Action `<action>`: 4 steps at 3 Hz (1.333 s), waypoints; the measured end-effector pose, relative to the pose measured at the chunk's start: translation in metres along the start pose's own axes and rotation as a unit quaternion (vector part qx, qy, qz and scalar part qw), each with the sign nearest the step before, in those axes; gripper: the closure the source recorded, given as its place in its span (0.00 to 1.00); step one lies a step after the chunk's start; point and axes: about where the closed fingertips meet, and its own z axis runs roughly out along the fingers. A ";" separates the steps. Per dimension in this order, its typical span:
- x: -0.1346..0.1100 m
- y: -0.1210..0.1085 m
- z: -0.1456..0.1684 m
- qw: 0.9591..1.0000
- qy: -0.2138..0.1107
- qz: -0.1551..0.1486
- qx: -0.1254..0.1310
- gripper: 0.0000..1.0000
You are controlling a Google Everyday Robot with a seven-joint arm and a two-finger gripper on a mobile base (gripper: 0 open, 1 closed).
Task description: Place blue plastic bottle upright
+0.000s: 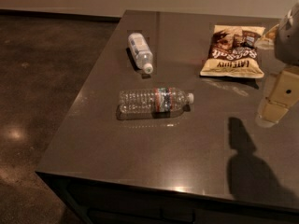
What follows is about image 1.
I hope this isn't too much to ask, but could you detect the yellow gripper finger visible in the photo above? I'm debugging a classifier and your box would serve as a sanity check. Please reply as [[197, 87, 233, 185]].
[[256, 65, 299, 128], [254, 24, 278, 49]]

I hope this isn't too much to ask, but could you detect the blue plastic water bottle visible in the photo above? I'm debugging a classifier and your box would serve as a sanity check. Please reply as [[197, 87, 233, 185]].
[[128, 33, 153, 74]]

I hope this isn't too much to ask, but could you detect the clear ribbed water bottle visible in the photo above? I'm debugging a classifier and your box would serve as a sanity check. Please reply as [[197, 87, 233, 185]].
[[119, 87, 194, 114]]

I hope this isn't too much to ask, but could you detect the chips bag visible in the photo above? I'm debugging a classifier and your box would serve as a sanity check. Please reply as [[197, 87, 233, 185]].
[[200, 25, 264, 78]]

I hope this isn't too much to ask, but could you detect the dark counter cabinet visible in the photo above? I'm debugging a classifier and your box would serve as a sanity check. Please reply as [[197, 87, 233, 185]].
[[36, 171, 299, 224]]

